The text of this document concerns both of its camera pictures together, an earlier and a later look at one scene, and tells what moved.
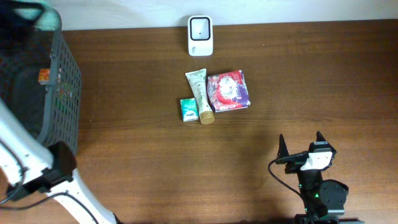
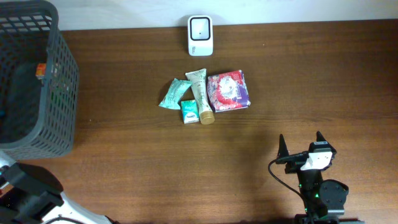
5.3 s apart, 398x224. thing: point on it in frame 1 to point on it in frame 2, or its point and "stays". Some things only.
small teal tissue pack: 189,109 stays
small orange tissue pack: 44,76 to 40,70
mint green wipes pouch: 47,18 to 176,91
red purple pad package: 228,91 stays
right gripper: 282,150 stays
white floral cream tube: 198,78 stays
